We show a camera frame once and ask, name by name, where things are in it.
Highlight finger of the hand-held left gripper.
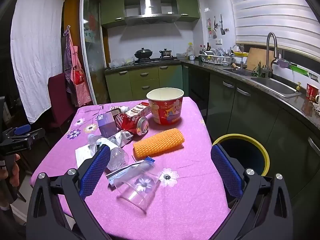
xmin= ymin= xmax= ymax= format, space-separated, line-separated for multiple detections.
xmin=15 ymin=128 xmax=46 ymax=143
xmin=2 ymin=124 xmax=32 ymax=138

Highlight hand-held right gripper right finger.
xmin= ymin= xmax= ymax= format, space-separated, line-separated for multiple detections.
xmin=210 ymin=144 xmax=293 ymax=240

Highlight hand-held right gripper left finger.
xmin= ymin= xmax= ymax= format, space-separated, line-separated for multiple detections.
xmin=26 ymin=144 xmax=112 ymax=240

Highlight white paper sheet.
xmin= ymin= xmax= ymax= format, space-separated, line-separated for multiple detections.
xmin=75 ymin=144 xmax=97 ymax=168

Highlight white packet with blue clip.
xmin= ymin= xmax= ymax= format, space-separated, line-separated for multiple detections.
xmin=106 ymin=156 xmax=156 ymax=187

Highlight crushed clear plastic bottle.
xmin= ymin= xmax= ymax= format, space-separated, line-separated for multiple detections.
xmin=87 ymin=134 xmax=130 ymax=172

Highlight black yellow-rimmed waste bin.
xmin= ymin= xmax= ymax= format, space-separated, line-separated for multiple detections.
xmin=212 ymin=133 xmax=271 ymax=180

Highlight small purple box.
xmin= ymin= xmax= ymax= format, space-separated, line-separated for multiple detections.
xmin=97 ymin=112 xmax=118 ymax=138

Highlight clear plastic cup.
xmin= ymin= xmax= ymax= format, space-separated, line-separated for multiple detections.
xmin=114 ymin=160 xmax=162 ymax=214

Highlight crushed red soda can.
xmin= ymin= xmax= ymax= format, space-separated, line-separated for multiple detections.
xmin=114 ymin=113 xmax=150 ymax=135

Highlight orange foam net sleeve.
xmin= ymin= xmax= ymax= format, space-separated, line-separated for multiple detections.
xmin=132 ymin=128 xmax=185 ymax=158

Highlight red and white milk carton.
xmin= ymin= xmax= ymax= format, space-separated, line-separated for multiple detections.
xmin=124 ymin=102 xmax=152 ymax=118

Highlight red paper noodle bucket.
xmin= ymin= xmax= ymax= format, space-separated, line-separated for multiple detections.
xmin=146 ymin=87 xmax=185 ymax=125

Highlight person's left hand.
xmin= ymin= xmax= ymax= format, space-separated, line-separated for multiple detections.
xmin=9 ymin=154 xmax=21 ymax=188

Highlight maroon chair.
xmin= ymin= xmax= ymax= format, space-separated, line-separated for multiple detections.
xmin=47 ymin=72 xmax=75 ymax=130

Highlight pink floral tablecloth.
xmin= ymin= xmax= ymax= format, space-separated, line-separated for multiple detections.
xmin=30 ymin=96 xmax=232 ymax=239

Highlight dark green lower cabinets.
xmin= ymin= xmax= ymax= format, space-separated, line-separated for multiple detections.
xmin=182 ymin=64 xmax=320 ymax=230

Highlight pink checked apron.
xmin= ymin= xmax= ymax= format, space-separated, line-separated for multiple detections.
xmin=61 ymin=26 xmax=93 ymax=107

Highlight white hanging sheet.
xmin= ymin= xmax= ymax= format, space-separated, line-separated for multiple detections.
xmin=10 ymin=0 xmax=65 ymax=124

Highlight person's dark clothing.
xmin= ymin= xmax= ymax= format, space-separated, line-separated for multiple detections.
xmin=0 ymin=205 xmax=27 ymax=240

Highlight steel sink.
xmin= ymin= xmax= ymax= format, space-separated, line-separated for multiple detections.
xmin=250 ymin=77 xmax=302 ymax=98

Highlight frosted glass sliding door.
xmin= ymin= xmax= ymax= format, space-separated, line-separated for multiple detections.
xmin=80 ymin=0 xmax=110 ymax=105

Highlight light green lower cabinets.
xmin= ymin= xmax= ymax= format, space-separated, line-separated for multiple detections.
xmin=105 ymin=64 xmax=184 ymax=103

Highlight green leafy plant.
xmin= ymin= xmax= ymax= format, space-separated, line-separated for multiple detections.
xmin=252 ymin=62 xmax=269 ymax=77

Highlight clear plastic bags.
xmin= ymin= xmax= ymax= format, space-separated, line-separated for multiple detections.
xmin=110 ymin=57 xmax=134 ymax=68

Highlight small curved faucet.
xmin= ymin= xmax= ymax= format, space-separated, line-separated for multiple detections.
xmin=232 ymin=44 xmax=244 ymax=69

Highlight dish rack with dishes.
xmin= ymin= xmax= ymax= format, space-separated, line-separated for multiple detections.
xmin=199 ymin=47 xmax=233 ymax=64

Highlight red mug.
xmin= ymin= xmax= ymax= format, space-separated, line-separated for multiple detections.
xmin=306 ymin=83 xmax=320 ymax=103

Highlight wooden cutting board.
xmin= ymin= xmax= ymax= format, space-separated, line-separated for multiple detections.
xmin=246 ymin=47 xmax=277 ymax=72

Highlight tall steel faucet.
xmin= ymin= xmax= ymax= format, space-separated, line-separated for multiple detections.
xmin=265 ymin=32 xmax=279 ymax=78

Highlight green plastic tray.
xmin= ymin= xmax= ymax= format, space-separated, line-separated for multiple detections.
xmin=290 ymin=64 xmax=309 ymax=77

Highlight gas stove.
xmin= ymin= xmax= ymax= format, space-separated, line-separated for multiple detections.
xmin=134 ymin=57 xmax=180 ymax=65

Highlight black wok with lid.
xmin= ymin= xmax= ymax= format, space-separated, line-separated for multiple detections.
xmin=134 ymin=47 xmax=153 ymax=59

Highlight green upper cabinets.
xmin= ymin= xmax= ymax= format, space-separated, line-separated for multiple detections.
xmin=100 ymin=0 xmax=200 ymax=29

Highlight white striped window blind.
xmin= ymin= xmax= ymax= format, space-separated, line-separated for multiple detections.
xmin=226 ymin=0 xmax=320 ymax=53

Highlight steel range hood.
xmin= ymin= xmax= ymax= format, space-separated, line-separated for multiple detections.
xmin=124 ymin=0 xmax=181 ymax=26

